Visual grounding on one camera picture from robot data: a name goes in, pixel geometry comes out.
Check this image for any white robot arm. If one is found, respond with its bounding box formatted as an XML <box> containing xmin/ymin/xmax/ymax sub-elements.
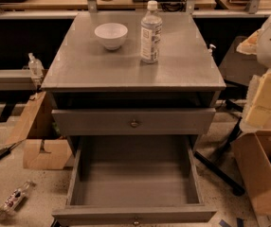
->
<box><xmin>243</xmin><ymin>15</ymin><xmax>271</xmax><ymax>128</ymax></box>

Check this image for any black folding side table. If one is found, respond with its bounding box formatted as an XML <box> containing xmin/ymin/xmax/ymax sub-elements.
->
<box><xmin>194</xmin><ymin>36</ymin><xmax>263</xmax><ymax>196</ymax></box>

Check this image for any small pump dispenser bottle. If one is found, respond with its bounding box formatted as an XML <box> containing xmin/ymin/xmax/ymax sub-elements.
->
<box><xmin>208</xmin><ymin>44</ymin><xmax>216</xmax><ymax>56</ymax></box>

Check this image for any grey wooden drawer cabinet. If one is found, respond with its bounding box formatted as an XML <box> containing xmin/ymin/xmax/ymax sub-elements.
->
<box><xmin>43</xmin><ymin>11</ymin><xmax>226</xmax><ymax>148</ymax></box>

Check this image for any grey top drawer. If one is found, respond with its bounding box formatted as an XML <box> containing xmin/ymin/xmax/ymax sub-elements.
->
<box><xmin>52</xmin><ymin>108</ymin><xmax>215</xmax><ymax>136</ymax></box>

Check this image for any cardboard box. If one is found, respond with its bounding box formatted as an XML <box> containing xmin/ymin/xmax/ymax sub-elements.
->
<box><xmin>232</xmin><ymin>118</ymin><xmax>271</xmax><ymax>227</ymax></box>
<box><xmin>6</xmin><ymin>92</ymin><xmax>74</xmax><ymax>170</ymax></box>

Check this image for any left cardboard box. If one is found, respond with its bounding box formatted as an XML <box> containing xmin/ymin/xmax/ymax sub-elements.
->
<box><xmin>6</xmin><ymin>92</ymin><xmax>74</xmax><ymax>170</ymax></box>

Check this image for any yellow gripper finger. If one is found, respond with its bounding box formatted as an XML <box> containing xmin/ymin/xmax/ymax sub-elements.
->
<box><xmin>243</xmin><ymin>69</ymin><xmax>271</xmax><ymax>128</ymax></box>

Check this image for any white ceramic bowl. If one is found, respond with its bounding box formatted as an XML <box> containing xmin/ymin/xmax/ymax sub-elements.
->
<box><xmin>95</xmin><ymin>23</ymin><xmax>128</xmax><ymax>50</ymax></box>

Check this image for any plastic bottle on floor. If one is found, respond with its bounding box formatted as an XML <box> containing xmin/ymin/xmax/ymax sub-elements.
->
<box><xmin>0</xmin><ymin>180</ymin><xmax>36</xmax><ymax>217</ymax></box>

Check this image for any clear bottle on shelf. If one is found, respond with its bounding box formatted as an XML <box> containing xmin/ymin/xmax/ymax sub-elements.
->
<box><xmin>28</xmin><ymin>53</ymin><xmax>44</xmax><ymax>78</ymax></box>

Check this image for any clear plastic water bottle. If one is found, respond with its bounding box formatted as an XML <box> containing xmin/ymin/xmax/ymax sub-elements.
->
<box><xmin>140</xmin><ymin>0</ymin><xmax>162</xmax><ymax>63</ymax></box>

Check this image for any grey drawer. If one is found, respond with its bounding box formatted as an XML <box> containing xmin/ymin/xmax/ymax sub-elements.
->
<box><xmin>52</xmin><ymin>108</ymin><xmax>215</xmax><ymax>136</ymax></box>
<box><xmin>52</xmin><ymin>135</ymin><xmax>216</xmax><ymax>226</ymax></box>

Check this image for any right cardboard box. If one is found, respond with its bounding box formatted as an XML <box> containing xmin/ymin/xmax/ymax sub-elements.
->
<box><xmin>232</xmin><ymin>118</ymin><xmax>271</xmax><ymax>227</ymax></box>

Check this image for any black power adapter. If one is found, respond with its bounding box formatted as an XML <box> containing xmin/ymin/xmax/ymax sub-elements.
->
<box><xmin>0</xmin><ymin>142</ymin><xmax>21</xmax><ymax>160</ymax></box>

